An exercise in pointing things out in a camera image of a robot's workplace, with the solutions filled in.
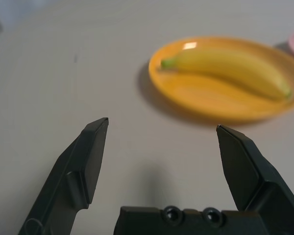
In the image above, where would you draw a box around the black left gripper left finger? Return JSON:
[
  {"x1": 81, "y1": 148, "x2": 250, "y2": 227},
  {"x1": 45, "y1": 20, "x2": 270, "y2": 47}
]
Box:
[{"x1": 18, "y1": 117, "x2": 110, "y2": 235}]

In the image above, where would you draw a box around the yellow round plate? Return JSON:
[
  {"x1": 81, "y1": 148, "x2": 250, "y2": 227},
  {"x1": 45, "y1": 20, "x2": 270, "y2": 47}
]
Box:
[{"x1": 148, "y1": 36, "x2": 294, "y2": 126}]

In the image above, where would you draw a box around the yellow toy banana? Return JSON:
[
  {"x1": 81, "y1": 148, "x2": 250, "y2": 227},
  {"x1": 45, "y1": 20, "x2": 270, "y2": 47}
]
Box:
[{"x1": 160, "y1": 47, "x2": 293, "y2": 100}]

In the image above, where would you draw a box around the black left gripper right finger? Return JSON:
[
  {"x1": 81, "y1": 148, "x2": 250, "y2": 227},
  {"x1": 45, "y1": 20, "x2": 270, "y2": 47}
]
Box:
[{"x1": 216, "y1": 124, "x2": 294, "y2": 235}]

